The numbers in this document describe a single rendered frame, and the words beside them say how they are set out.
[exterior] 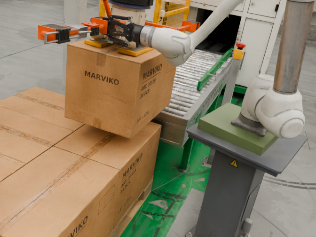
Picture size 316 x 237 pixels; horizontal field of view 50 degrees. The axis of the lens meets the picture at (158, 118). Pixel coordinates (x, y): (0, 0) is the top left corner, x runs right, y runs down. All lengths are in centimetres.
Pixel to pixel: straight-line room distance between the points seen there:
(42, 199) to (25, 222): 14
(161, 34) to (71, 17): 187
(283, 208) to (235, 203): 86
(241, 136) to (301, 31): 56
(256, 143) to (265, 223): 97
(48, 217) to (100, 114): 59
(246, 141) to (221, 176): 31
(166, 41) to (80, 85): 56
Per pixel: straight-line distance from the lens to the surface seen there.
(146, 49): 176
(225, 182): 190
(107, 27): 157
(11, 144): 190
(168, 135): 226
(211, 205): 201
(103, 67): 167
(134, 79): 160
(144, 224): 223
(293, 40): 145
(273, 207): 270
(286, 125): 151
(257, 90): 168
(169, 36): 143
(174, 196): 249
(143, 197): 235
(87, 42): 177
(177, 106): 252
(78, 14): 319
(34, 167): 171
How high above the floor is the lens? 152
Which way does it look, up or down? 25 degrees down
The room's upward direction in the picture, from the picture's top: 9 degrees clockwise
